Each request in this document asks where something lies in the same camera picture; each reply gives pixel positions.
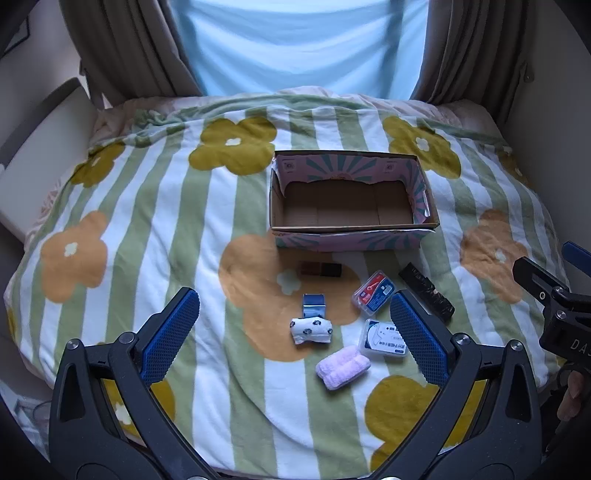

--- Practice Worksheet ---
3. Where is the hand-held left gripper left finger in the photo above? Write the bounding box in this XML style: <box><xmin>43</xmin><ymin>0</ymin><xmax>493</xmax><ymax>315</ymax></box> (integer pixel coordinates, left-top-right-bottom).
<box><xmin>48</xmin><ymin>287</ymin><xmax>218</xmax><ymax>480</ymax></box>

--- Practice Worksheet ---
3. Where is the patterned cardboard box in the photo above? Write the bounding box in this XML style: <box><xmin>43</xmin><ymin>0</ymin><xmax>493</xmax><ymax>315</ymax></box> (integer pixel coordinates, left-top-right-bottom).
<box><xmin>269</xmin><ymin>150</ymin><xmax>440</xmax><ymax>254</ymax></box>

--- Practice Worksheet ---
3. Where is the person's right hand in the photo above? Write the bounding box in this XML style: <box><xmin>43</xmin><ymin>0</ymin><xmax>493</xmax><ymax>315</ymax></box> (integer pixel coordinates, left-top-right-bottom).
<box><xmin>556</xmin><ymin>369</ymin><xmax>591</xmax><ymax>422</ymax></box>

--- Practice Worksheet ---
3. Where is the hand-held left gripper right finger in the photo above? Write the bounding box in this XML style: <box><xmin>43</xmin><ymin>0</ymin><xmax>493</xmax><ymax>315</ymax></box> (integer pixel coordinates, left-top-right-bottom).
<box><xmin>372</xmin><ymin>290</ymin><xmax>543</xmax><ymax>480</ymax></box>

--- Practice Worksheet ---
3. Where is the black long box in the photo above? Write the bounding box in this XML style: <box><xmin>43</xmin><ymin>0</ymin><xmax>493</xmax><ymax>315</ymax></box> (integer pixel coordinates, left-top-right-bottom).
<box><xmin>399</xmin><ymin>263</ymin><xmax>456</xmax><ymax>324</ymax></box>

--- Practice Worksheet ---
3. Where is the white side panel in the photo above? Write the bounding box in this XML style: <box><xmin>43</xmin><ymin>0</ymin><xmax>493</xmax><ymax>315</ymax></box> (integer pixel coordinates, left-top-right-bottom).
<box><xmin>0</xmin><ymin>76</ymin><xmax>100</xmax><ymax>245</ymax></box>

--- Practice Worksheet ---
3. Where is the white printed sock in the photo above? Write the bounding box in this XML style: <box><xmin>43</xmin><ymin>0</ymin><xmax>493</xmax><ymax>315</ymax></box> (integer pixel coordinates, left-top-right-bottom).
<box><xmin>289</xmin><ymin>316</ymin><xmax>334</xmax><ymax>346</ymax></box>

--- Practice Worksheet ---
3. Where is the brown and black small box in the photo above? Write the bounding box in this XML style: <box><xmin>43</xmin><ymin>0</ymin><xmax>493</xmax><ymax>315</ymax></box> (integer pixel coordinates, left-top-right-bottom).
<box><xmin>299</xmin><ymin>261</ymin><xmax>343</xmax><ymax>280</ymax></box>

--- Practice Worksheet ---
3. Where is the pink sock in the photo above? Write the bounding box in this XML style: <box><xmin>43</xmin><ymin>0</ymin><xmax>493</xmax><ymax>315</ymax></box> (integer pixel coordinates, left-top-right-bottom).
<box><xmin>315</xmin><ymin>347</ymin><xmax>371</xmax><ymax>391</ymax></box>

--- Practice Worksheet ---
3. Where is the red label plastic case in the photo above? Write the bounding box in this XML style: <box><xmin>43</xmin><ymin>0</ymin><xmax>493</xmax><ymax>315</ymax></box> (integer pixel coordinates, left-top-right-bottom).
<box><xmin>352</xmin><ymin>272</ymin><xmax>397</xmax><ymax>311</ymax></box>

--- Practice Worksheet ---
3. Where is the white blue label plastic case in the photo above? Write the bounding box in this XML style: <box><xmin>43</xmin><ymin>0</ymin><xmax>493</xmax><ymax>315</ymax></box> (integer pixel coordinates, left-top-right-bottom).
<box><xmin>359</xmin><ymin>318</ymin><xmax>407</xmax><ymax>361</ymax></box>

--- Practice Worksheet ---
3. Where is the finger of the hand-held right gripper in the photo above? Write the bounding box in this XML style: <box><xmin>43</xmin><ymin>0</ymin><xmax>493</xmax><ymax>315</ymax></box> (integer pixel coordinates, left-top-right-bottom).
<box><xmin>512</xmin><ymin>256</ymin><xmax>574</xmax><ymax>320</ymax></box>
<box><xmin>562</xmin><ymin>241</ymin><xmax>591</xmax><ymax>274</ymax></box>

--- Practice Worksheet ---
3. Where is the light blue sheer curtain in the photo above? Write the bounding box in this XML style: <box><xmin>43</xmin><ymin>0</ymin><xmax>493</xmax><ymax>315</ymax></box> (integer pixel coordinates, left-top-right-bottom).
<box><xmin>171</xmin><ymin>0</ymin><xmax>430</xmax><ymax>100</ymax></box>

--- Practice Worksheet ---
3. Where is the shiny blue box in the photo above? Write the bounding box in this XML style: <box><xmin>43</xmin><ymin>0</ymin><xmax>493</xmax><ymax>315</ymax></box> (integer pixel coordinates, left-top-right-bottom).
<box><xmin>302</xmin><ymin>293</ymin><xmax>328</xmax><ymax>320</ymax></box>

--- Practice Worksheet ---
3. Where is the brown curtain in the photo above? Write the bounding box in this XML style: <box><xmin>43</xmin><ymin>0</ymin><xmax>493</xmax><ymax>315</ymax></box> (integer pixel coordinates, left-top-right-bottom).
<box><xmin>409</xmin><ymin>0</ymin><xmax>536</xmax><ymax>112</ymax></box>
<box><xmin>60</xmin><ymin>0</ymin><xmax>204</xmax><ymax>109</ymax></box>

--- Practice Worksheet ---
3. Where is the striped floral blanket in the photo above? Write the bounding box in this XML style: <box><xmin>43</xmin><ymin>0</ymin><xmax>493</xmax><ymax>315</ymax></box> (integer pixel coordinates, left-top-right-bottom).
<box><xmin>4</xmin><ymin>90</ymin><xmax>566</xmax><ymax>476</ymax></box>

